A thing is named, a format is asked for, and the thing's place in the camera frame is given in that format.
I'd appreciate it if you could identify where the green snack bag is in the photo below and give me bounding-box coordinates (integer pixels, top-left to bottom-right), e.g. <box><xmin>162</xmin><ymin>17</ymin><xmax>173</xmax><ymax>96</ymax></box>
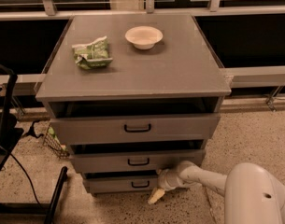
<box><xmin>72</xmin><ymin>36</ymin><xmax>113</xmax><ymax>70</ymax></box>

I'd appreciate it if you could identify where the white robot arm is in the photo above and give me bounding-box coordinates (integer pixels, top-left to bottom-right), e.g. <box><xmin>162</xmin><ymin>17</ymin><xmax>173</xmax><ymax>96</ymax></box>
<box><xmin>149</xmin><ymin>161</ymin><xmax>285</xmax><ymax>224</ymax></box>

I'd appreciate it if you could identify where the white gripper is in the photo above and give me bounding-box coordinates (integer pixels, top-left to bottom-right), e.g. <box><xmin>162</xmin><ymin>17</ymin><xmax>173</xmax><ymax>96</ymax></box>
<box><xmin>148</xmin><ymin>169</ymin><xmax>183</xmax><ymax>204</ymax></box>

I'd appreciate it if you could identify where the metal window railing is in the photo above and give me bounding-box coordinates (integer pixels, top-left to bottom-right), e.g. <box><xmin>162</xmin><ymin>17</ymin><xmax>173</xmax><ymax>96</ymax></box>
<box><xmin>0</xmin><ymin>0</ymin><xmax>285</xmax><ymax>110</ymax></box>

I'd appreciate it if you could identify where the grey drawer cabinet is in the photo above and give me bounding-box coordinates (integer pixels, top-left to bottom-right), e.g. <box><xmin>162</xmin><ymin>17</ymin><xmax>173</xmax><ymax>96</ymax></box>
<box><xmin>35</xmin><ymin>13</ymin><xmax>232</xmax><ymax>198</ymax></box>

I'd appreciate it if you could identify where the black metal stand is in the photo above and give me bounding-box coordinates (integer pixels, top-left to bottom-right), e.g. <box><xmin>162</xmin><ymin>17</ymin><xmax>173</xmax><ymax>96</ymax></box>
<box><xmin>0</xmin><ymin>64</ymin><xmax>67</xmax><ymax>224</ymax></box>

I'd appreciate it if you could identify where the grey top drawer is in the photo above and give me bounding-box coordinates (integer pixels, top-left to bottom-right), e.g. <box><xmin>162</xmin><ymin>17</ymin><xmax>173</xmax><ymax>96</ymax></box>
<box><xmin>50</xmin><ymin>114</ymin><xmax>220</xmax><ymax>145</ymax></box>

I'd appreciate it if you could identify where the grey drawer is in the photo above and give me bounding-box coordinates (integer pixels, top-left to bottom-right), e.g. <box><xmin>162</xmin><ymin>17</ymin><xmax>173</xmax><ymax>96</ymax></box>
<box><xmin>83</xmin><ymin>170</ymin><xmax>157</xmax><ymax>194</ymax></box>
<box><xmin>50</xmin><ymin>114</ymin><xmax>220</xmax><ymax>145</ymax></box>
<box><xmin>70</xmin><ymin>149</ymin><xmax>206</xmax><ymax>173</ymax></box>

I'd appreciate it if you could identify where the grey bottom drawer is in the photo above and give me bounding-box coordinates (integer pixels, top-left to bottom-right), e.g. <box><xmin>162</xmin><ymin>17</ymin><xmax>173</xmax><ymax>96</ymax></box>
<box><xmin>83</xmin><ymin>170</ymin><xmax>157</xmax><ymax>194</ymax></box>

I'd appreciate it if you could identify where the wire mesh basket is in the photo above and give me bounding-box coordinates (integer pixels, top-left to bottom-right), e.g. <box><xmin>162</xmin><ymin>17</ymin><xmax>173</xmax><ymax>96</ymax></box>
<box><xmin>43</xmin><ymin>126</ymin><xmax>69</xmax><ymax>159</ymax></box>

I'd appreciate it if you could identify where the black cable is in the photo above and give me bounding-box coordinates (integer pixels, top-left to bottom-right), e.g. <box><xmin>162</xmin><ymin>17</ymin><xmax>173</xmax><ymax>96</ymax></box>
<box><xmin>0</xmin><ymin>140</ymin><xmax>45</xmax><ymax>208</ymax></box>

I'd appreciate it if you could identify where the white bowl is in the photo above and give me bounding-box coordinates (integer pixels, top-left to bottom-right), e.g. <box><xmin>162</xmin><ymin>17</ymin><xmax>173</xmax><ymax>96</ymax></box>
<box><xmin>125</xmin><ymin>26</ymin><xmax>164</xmax><ymax>50</ymax></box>

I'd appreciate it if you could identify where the grey middle drawer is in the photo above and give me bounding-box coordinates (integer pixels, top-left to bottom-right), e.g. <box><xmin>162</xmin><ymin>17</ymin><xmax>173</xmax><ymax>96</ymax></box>
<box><xmin>70</xmin><ymin>149</ymin><xmax>206</xmax><ymax>173</ymax></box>

